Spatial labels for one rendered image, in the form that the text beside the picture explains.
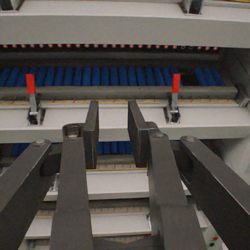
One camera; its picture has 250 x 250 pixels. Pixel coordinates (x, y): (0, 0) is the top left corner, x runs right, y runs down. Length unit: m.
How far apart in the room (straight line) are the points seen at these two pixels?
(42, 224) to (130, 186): 0.32
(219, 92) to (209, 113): 0.06
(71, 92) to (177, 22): 0.24
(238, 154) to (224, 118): 0.12
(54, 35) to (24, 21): 0.04
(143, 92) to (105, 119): 0.10
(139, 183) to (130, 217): 0.19
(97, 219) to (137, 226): 0.12
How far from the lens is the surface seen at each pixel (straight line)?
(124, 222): 0.70
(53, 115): 0.43
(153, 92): 0.44
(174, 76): 0.40
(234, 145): 0.57
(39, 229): 0.73
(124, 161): 0.55
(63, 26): 0.34
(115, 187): 0.54
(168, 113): 0.41
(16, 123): 0.44
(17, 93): 0.47
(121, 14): 0.33
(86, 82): 0.46
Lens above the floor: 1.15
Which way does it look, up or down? 34 degrees down
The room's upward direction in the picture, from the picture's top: 2 degrees clockwise
